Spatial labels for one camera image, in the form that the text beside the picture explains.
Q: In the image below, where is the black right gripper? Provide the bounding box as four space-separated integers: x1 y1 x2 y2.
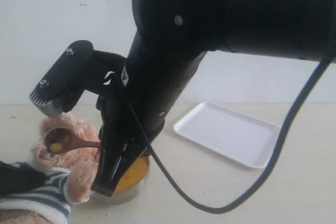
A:
91 32 207 197

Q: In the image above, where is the tan teddy bear striped sweater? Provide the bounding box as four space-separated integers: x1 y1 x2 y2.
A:
1 113 100 223

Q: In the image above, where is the dark brown wooden spoon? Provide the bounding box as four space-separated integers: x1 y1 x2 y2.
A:
44 127 101 154

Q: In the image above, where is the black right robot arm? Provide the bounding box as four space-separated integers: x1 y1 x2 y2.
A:
91 0 335 196

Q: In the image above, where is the steel bowl of yellow millet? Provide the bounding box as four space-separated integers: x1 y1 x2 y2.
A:
90 156 150 206

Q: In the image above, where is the white rectangular plastic tray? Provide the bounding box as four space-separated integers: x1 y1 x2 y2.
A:
173 102 281 169

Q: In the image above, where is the black camera cable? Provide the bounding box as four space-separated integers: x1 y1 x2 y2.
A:
110 50 336 215

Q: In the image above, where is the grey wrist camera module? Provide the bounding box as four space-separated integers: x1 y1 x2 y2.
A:
29 40 93 118

